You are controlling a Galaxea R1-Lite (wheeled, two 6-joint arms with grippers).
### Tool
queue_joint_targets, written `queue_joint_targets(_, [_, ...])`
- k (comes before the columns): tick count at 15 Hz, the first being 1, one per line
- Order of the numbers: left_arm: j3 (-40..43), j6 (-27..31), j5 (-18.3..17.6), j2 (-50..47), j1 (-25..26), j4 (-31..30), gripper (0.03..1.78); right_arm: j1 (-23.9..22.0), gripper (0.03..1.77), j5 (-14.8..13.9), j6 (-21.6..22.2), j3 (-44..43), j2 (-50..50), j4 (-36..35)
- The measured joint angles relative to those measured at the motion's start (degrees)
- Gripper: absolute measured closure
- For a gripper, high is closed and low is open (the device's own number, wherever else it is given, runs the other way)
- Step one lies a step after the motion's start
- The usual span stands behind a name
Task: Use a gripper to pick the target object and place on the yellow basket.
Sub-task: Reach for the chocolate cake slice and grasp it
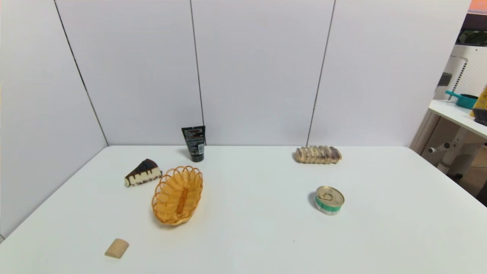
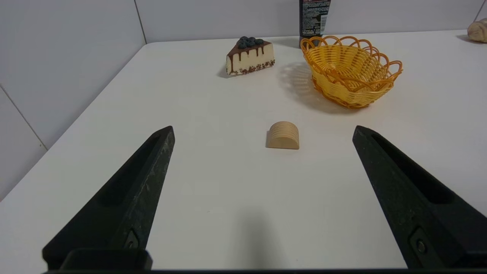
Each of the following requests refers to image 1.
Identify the chocolate topped cake slice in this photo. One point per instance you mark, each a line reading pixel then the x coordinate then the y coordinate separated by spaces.
pixel 141 174

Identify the yellow woven plastic basket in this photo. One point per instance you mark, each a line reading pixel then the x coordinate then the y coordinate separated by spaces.
pixel 166 198

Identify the black basket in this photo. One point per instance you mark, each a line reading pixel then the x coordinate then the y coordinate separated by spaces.
pixel 481 115

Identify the black cosmetic tube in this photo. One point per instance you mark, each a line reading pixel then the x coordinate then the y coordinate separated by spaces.
pixel 194 142

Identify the braided brown bread loaf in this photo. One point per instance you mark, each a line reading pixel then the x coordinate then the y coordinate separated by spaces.
pixel 317 155

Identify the green labelled tin can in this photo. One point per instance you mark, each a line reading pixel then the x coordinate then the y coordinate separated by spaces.
pixel 329 198

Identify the small ridged tan biscuit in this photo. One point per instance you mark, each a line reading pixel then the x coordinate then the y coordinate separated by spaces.
pixel 116 248

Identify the white side table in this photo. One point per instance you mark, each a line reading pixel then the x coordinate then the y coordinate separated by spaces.
pixel 452 112

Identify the teal saucepan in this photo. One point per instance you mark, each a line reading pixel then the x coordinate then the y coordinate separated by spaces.
pixel 465 101

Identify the white pegboard stand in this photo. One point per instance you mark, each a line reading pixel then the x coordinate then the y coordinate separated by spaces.
pixel 471 72

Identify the yellow package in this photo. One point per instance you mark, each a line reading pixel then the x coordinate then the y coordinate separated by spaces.
pixel 481 101

